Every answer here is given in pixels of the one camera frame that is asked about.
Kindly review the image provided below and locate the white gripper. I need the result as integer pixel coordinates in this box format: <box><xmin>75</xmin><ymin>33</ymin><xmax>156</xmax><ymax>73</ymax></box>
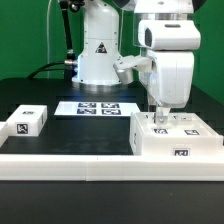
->
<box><xmin>138</xmin><ymin>20</ymin><xmax>201</xmax><ymax>125</ymax></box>

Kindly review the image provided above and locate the white cabinet body box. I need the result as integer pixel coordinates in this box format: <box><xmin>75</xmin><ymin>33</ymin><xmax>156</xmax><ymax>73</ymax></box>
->
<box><xmin>129</xmin><ymin>113</ymin><xmax>224</xmax><ymax>157</ymax></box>

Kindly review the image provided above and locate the white U-shaped obstacle fence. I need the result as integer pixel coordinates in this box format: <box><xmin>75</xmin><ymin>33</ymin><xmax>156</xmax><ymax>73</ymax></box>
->
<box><xmin>0</xmin><ymin>120</ymin><xmax>224</xmax><ymax>181</ymax></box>

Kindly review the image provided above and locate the white cabinet top block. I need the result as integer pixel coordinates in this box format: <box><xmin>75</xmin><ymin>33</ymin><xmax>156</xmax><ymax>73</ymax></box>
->
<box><xmin>7</xmin><ymin>105</ymin><xmax>47</xmax><ymax>137</ymax></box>

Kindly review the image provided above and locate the white cabinet door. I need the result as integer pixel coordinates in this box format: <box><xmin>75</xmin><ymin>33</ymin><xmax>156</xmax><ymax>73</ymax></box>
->
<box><xmin>137</xmin><ymin>113</ymin><xmax>175</xmax><ymax>135</ymax></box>
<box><xmin>173</xmin><ymin>113</ymin><xmax>219</xmax><ymax>137</ymax></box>

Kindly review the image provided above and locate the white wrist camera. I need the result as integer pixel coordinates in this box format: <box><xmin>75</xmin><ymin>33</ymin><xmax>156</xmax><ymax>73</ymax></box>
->
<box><xmin>113</xmin><ymin>55</ymin><xmax>152</xmax><ymax>85</ymax></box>

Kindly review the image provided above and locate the white thin cable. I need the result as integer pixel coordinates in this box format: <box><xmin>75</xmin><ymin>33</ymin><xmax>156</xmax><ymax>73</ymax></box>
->
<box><xmin>46</xmin><ymin>0</ymin><xmax>54</xmax><ymax>80</ymax></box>

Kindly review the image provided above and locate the white marker tag sheet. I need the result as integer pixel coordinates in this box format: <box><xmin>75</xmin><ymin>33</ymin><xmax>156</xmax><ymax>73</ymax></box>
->
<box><xmin>55</xmin><ymin>101</ymin><xmax>139</xmax><ymax>117</ymax></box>

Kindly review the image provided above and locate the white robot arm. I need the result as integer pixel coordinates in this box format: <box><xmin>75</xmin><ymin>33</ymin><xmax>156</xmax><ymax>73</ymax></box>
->
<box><xmin>72</xmin><ymin>0</ymin><xmax>206</xmax><ymax>123</ymax></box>

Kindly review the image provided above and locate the black cable bundle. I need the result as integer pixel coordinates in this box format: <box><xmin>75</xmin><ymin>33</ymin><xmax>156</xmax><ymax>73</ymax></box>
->
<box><xmin>27</xmin><ymin>0</ymin><xmax>85</xmax><ymax>80</ymax></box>

